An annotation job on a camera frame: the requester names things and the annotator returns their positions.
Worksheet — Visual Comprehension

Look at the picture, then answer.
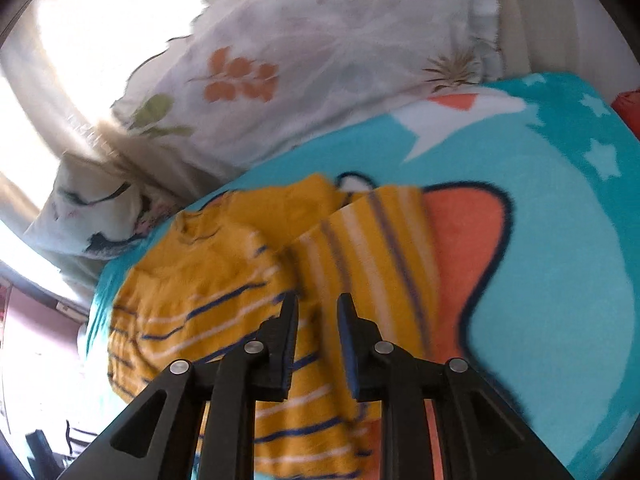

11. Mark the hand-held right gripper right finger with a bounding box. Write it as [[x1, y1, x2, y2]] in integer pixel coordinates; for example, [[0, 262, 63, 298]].
[[336, 292, 576, 480]]

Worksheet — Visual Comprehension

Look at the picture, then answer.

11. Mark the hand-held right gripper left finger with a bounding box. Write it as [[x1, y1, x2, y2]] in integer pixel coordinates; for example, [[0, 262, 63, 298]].
[[59, 292, 300, 480]]

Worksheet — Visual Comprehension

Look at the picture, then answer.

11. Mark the yellow striped sweater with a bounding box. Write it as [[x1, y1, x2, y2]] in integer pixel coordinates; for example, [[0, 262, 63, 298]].
[[106, 172, 443, 477]]

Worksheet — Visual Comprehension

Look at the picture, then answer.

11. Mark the teal printed blanket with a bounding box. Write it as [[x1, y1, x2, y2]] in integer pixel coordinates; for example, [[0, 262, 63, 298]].
[[82, 72, 640, 480]]

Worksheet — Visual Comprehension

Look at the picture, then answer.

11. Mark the cream bird print pillow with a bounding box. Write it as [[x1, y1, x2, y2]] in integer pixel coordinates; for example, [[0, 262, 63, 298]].
[[22, 152, 193, 261]]

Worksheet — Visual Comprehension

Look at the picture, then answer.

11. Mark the white floral pillow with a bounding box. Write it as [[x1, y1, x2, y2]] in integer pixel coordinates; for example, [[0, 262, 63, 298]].
[[109, 0, 506, 186]]

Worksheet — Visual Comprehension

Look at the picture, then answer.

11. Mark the red cloth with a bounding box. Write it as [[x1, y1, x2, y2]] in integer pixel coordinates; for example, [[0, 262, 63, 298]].
[[614, 89, 640, 141]]

